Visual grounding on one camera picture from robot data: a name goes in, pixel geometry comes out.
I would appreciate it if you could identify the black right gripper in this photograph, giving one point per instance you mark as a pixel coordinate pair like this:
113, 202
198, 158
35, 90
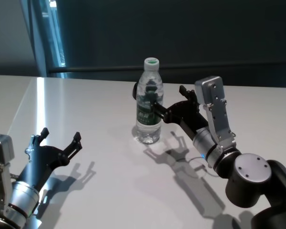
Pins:
186, 114

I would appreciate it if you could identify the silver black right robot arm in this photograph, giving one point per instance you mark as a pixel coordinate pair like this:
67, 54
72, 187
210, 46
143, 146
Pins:
248, 171

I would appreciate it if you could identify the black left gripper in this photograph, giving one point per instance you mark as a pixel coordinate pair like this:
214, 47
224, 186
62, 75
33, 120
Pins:
43, 162

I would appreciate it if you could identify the small dark object behind bottle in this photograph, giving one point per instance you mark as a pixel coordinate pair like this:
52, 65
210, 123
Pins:
134, 91

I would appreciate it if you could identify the grey window frame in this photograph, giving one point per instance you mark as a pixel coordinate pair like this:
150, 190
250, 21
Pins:
38, 47

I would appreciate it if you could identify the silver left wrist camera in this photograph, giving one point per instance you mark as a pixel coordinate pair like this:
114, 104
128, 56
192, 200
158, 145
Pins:
0, 148

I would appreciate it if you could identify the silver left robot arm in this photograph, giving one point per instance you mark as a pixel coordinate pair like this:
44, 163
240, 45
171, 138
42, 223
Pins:
21, 198

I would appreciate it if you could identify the clear water bottle green label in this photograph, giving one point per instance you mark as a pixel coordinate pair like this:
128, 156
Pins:
146, 128

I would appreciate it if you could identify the grey horizontal handrail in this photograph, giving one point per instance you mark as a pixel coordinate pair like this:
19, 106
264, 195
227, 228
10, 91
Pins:
97, 69

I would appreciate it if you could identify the window glass strip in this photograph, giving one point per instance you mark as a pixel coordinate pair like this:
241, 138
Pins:
58, 43

